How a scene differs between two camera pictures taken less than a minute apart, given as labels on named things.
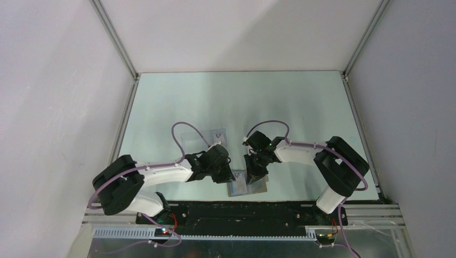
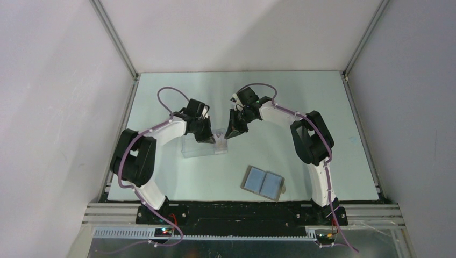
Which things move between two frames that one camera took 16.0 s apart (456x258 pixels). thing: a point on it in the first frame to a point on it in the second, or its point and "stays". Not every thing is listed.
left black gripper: (227, 176) to (208, 137)
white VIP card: (219, 137) stays
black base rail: (241, 217) stays
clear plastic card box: (192, 143) stays
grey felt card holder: (240, 186) to (265, 184)
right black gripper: (253, 174) to (234, 129)
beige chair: (80, 246) stays
